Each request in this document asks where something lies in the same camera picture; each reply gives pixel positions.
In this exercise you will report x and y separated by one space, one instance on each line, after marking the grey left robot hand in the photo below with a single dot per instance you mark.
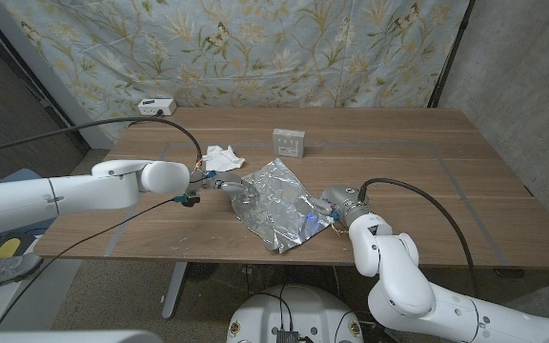
229 183

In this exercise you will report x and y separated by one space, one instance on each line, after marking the crinkled aluminum foil sheet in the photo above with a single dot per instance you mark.
279 205

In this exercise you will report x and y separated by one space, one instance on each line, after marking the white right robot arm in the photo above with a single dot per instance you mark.
422 295

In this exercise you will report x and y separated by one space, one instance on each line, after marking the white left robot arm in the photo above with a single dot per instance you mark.
74 195

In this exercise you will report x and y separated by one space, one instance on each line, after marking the crumpled white napkin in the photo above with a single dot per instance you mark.
224 158

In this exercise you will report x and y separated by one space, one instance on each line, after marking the small grey box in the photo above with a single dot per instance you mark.
288 143

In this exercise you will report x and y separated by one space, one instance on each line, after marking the black round object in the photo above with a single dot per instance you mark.
201 271

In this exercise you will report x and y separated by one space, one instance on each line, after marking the white power strip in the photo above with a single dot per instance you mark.
156 106

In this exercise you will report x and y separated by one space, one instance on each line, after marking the grey metal table leg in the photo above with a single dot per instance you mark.
173 290

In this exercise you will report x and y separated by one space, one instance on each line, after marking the floral printed backdrop cloth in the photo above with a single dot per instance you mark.
255 57

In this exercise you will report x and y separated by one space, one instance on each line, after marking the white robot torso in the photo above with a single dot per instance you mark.
303 309

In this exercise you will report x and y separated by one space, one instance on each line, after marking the small grey torso module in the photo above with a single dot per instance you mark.
287 336

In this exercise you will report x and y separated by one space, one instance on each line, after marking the black backdrop stand pole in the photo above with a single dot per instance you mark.
451 54

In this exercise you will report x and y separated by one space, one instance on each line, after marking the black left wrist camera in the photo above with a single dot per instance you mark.
189 200

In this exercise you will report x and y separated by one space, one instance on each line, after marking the grey door frame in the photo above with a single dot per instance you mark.
41 66

